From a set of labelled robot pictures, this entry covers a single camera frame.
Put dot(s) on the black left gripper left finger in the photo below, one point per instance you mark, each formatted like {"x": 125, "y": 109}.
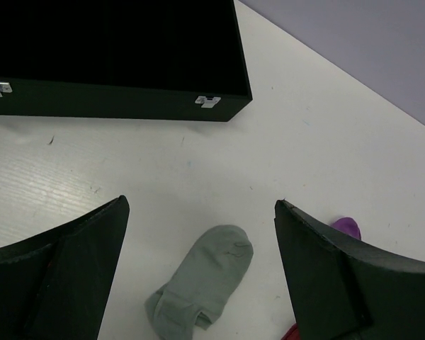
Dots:
{"x": 56, "y": 284}

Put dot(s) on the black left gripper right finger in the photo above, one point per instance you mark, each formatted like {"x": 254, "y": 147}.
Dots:
{"x": 343, "y": 288}

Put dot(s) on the maroon sock with orange cuff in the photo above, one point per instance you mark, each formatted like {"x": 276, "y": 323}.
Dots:
{"x": 346, "y": 225}

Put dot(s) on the grey-green ankle sock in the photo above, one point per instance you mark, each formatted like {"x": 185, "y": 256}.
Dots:
{"x": 196, "y": 294}

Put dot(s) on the black display case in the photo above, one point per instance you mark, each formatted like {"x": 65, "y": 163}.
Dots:
{"x": 157, "y": 60}

